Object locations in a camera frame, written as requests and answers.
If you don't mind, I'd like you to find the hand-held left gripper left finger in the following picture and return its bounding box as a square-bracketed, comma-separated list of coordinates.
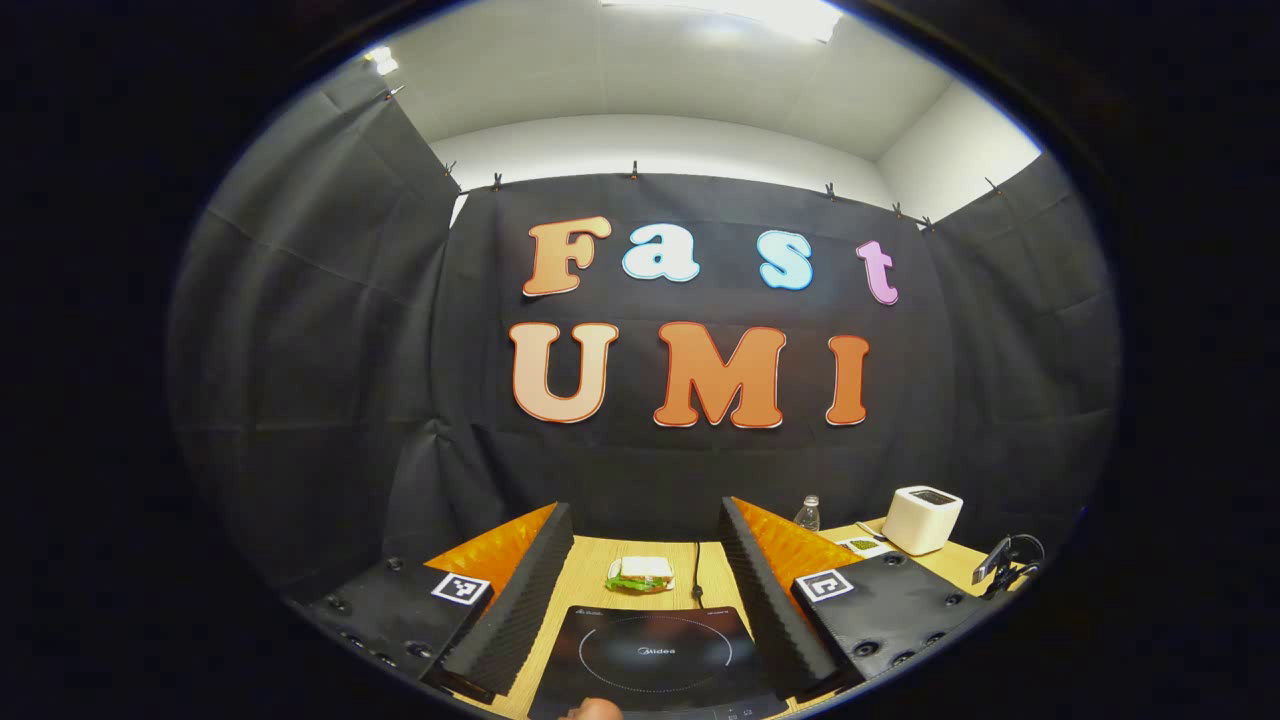
[290, 500, 577, 701]

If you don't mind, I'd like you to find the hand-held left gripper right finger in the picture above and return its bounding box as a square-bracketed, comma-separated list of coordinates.
[717, 495, 1013, 703]

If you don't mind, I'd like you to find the black induction cooktop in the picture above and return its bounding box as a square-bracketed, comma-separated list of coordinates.
[528, 603, 791, 720]

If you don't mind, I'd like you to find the white toaster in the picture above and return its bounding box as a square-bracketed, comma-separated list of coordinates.
[882, 485, 964, 557]

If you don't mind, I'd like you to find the sandwich with lettuce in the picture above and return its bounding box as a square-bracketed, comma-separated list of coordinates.
[605, 556, 676, 594]

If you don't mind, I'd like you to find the black backdrop cloth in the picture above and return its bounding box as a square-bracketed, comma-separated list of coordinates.
[168, 70, 1121, 606]

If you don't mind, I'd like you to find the ceiling light panel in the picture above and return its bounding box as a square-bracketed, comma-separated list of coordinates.
[600, 0, 846, 43]

